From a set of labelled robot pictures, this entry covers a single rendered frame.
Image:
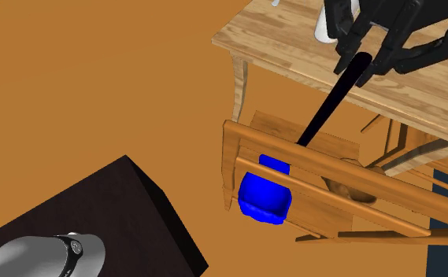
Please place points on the wooden chair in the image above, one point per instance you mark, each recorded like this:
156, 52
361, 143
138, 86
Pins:
381, 180

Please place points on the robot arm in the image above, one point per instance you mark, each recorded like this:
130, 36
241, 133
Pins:
35, 253

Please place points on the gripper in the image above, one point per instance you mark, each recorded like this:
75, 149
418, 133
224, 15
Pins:
419, 9

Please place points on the brown wooden bowl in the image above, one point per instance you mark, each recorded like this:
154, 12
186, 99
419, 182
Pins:
358, 195

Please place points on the light wooden table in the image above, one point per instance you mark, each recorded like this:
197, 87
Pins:
292, 34

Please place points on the small white thing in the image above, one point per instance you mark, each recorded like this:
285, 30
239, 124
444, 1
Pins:
275, 2

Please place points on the white cup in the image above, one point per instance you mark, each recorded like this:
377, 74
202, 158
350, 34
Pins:
321, 30

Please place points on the dark robot stand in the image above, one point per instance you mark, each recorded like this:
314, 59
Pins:
104, 203

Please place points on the long black stick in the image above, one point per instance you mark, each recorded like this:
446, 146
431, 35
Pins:
333, 99

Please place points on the blue bowl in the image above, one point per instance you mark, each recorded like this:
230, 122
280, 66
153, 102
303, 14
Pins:
264, 197

